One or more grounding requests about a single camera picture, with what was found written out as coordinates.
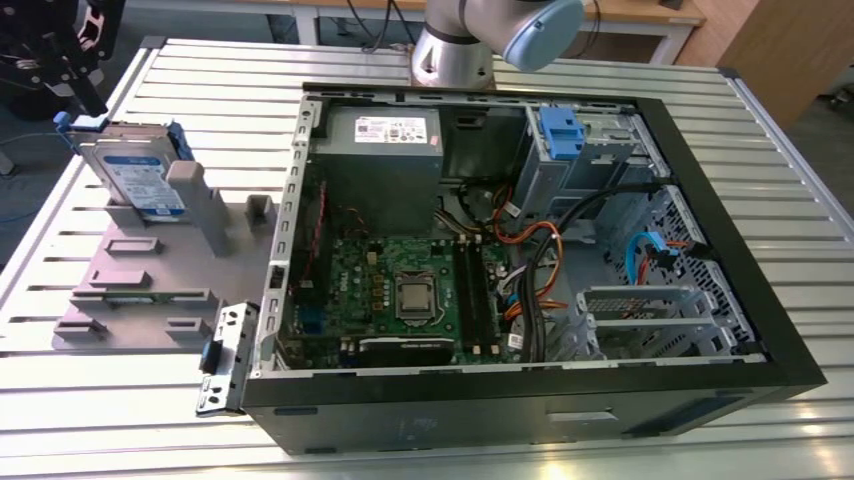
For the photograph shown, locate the grey metal drive cage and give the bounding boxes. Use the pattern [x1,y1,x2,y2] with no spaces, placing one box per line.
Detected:
[513,104,662,221]

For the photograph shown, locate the green motherboard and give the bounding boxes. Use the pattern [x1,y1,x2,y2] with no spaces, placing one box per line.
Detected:
[286,234,529,361]

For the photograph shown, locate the black RAM slot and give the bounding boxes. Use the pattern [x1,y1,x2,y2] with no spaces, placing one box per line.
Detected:
[455,233,487,357]
[470,233,503,356]

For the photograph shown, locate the wooden cabinet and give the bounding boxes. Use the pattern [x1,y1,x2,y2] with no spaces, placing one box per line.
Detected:
[677,0,854,129]

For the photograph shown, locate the wooden desk white frame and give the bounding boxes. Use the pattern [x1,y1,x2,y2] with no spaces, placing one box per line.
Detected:
[266,0,709,66]

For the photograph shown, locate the grey power supply unit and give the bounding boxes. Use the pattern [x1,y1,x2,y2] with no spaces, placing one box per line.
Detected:
[312,105,446,236]

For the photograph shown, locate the orange black power wire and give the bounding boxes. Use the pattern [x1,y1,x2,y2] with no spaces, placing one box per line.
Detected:
[637,239,713,287]

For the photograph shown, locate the grey parts rack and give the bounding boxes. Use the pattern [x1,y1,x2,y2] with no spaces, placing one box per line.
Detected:
[51,160,282,354]

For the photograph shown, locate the thick black cable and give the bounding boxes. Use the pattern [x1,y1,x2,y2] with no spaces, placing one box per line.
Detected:
[517,182,669,362]

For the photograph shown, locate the metal expansion slot bracket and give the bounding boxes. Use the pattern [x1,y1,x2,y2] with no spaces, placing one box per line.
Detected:
[194,301,259,417]

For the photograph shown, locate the blue data wire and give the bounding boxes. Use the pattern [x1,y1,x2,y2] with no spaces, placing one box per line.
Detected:
[626,230,682,286]

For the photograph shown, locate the green RAM stick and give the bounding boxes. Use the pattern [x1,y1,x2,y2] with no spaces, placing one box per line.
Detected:
[103,292,175,307]

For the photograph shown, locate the black PC case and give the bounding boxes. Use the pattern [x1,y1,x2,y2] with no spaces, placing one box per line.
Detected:
[239,82,829,456]

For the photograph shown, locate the blue plastic drive latch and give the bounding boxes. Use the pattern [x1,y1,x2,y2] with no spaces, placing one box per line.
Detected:
[538,106,587,161]

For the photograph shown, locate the thin red wire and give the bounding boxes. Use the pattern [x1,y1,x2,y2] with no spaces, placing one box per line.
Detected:
[303,180,328,286]

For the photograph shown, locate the black graphics card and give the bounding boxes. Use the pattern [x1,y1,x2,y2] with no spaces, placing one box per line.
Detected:
[339,335,455,369]

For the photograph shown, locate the orange wire bundle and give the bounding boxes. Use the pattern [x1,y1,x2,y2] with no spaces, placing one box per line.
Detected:
[491,185,567,291]
[505,297,570,321]

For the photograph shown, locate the silver CPU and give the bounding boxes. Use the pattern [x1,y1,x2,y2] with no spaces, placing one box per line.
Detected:
[398,284,435,314]

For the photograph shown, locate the CPU socket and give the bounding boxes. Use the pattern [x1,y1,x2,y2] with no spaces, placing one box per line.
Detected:
[390,268,446,325]

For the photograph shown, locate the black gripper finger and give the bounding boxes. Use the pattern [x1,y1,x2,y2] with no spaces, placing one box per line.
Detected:
[0,30,96,117]
[68,0,127,117]

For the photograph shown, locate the hard disk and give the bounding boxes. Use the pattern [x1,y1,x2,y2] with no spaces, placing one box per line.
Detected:
[52,112,196,219]

